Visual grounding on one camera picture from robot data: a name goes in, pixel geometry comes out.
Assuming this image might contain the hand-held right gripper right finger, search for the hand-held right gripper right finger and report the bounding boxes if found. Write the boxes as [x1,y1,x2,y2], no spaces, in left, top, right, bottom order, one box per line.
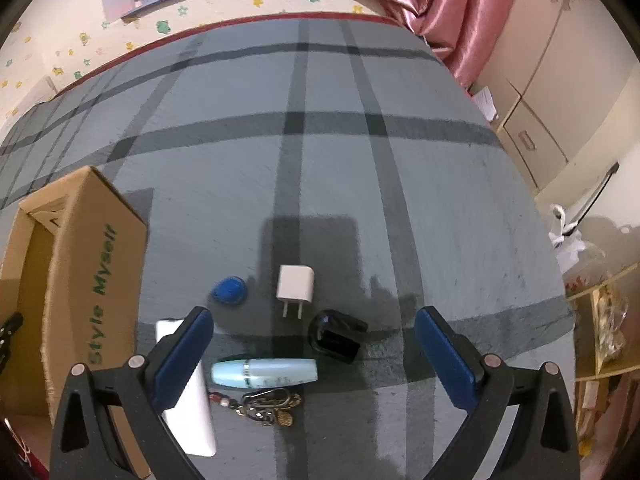
[414,305,581,480]

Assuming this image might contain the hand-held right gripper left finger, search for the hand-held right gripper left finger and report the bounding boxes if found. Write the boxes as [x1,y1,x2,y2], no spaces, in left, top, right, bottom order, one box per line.
[50,305,216,480]

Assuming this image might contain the pale blue tube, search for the pale blue tube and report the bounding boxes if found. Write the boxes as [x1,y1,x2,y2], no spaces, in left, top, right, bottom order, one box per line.
[211,357,319,389]

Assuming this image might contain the metal carabiner keychain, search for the metal carabiner keychain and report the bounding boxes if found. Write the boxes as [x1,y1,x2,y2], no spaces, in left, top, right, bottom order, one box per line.
[209,389,302,428]

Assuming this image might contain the black plug adapter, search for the black plug adapter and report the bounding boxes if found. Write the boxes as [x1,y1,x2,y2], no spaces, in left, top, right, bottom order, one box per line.
[308,309,369,365]

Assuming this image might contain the white charger plug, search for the white charger plug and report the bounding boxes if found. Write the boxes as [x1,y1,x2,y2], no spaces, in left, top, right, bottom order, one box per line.
[276,265,316,320]

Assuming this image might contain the brown cardboard box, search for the brown cardboard box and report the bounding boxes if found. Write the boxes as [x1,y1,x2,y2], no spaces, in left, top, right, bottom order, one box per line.
[0,165,153,480]

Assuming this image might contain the white power bank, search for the white power bank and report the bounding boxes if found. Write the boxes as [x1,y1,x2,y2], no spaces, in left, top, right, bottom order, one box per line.
[155,317,217,457]

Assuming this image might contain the blue key fob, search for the blue key fob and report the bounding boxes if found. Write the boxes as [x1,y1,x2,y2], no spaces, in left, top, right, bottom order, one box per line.
[210,276,249,306]

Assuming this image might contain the wooden shelf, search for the wooden shelf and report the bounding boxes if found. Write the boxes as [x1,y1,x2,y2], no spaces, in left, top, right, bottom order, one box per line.
[565,265,640,436]

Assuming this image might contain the white plastic bag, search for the white plastic bag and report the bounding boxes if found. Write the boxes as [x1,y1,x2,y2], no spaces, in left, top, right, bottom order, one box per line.
[549,204,588,266]

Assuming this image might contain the clear plastic bag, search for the clear plastic bag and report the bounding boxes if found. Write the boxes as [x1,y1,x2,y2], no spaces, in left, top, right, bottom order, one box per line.
[592,280,629,361]

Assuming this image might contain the black object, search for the black object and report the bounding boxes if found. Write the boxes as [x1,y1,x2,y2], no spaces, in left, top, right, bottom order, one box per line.
[0,312,24,366]

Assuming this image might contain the grey plaid blanket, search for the grey plaid blanket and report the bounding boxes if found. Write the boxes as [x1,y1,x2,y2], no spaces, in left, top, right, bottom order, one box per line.
[0,12,576,480]

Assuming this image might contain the dark slim rod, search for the dark slim rod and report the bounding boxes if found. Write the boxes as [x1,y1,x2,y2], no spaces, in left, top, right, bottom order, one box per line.
[575,162,621,226]

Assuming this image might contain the white papers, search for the white papers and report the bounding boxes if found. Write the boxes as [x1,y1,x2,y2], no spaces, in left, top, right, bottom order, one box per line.
[470,85,501,123]

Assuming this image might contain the cream wardrobe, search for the cream wardrobe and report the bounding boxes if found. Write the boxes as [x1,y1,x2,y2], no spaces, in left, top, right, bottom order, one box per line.
[470,0,640,201]

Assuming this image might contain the pink satin curtain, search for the pink satin curtain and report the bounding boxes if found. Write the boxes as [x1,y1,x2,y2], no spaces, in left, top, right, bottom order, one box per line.
[295,0,531,91]

